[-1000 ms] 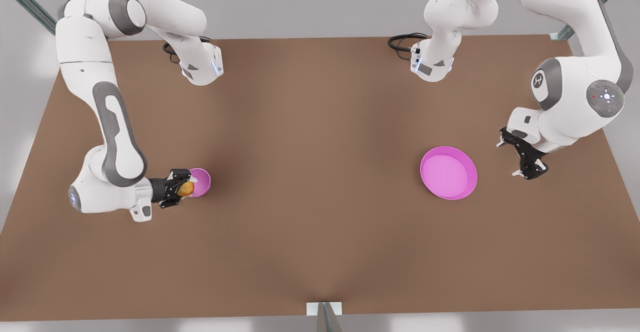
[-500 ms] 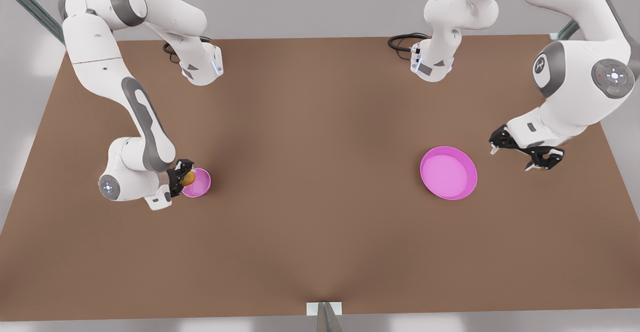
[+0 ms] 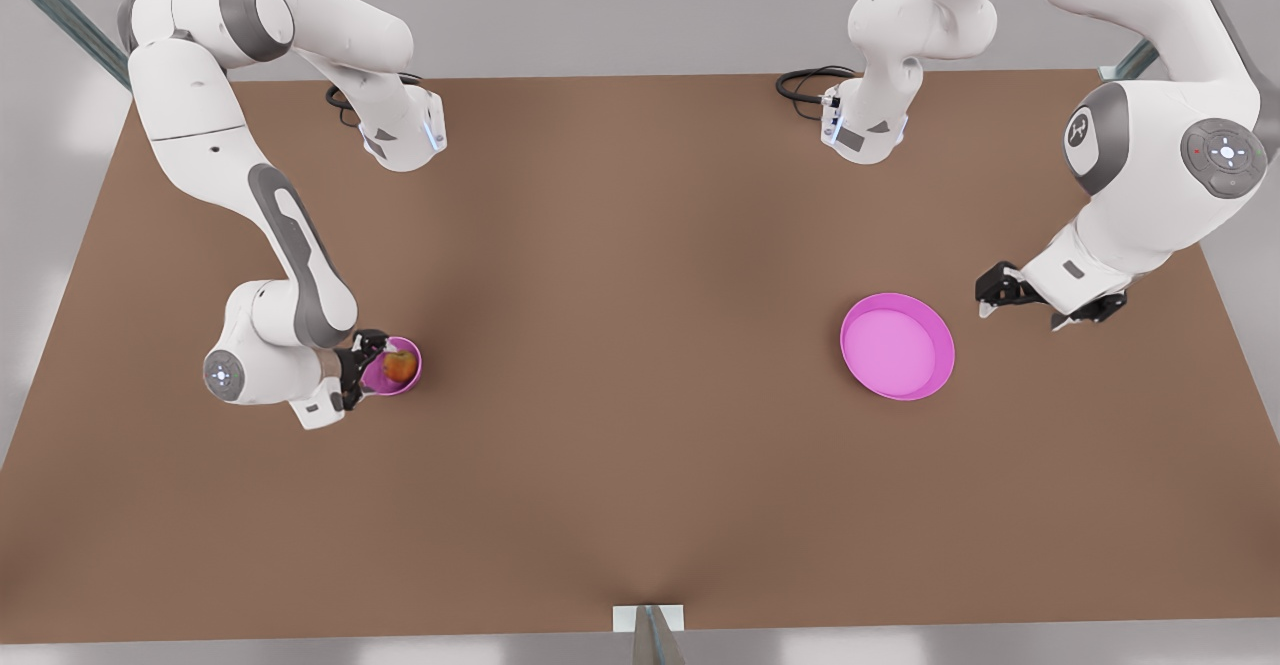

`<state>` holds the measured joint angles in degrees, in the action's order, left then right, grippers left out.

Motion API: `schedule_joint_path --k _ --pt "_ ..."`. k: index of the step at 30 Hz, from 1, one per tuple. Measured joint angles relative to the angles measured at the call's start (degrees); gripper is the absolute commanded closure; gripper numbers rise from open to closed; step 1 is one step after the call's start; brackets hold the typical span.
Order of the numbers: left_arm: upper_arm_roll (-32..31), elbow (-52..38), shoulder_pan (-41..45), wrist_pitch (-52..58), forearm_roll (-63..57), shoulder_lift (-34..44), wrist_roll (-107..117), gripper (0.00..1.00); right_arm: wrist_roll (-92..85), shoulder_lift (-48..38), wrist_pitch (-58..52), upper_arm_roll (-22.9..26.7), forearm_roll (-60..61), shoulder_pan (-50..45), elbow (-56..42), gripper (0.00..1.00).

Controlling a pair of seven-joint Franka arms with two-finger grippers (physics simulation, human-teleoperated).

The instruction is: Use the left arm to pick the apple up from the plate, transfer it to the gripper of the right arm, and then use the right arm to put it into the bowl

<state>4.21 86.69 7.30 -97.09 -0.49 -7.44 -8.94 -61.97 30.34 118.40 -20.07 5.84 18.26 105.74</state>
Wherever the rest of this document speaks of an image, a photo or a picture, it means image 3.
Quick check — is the small pink bowl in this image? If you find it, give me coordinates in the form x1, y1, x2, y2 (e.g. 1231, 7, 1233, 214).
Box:
360, 336, 424, 398

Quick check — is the pink round plate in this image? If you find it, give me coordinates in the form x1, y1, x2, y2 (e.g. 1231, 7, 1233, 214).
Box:
839, 292, 956, 402

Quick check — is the black cable loop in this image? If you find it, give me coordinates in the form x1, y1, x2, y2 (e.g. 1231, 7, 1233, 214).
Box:
325, 72, 423, 129
775, 65, 861, 122

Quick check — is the silver frame post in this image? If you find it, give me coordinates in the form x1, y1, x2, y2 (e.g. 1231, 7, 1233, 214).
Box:
1098, 0, 1273, 82
612, 603, 687, 665
0, 0, 134, 92

